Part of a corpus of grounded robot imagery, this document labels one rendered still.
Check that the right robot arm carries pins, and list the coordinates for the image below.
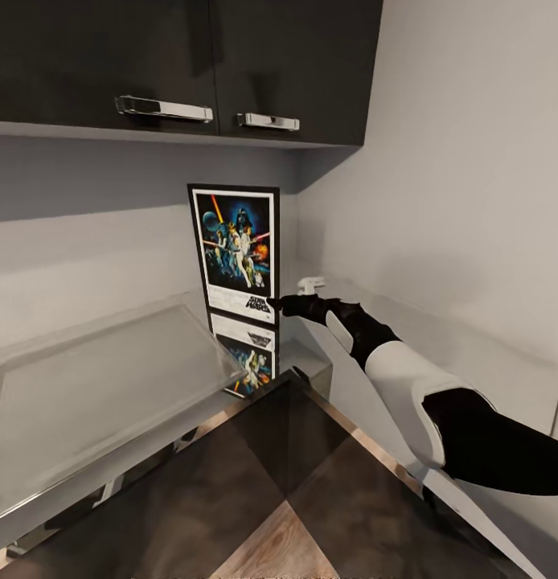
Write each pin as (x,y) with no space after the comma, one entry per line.
(509,470)

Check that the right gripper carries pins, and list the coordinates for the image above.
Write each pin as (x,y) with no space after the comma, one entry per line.
(294,305)

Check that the poster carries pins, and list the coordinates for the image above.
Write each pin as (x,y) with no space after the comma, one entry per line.
(237,232)

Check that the cabinet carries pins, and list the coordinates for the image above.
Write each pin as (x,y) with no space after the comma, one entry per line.
(278,74)

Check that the drop in sink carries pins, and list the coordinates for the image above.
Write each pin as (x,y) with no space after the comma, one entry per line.
(66,406)

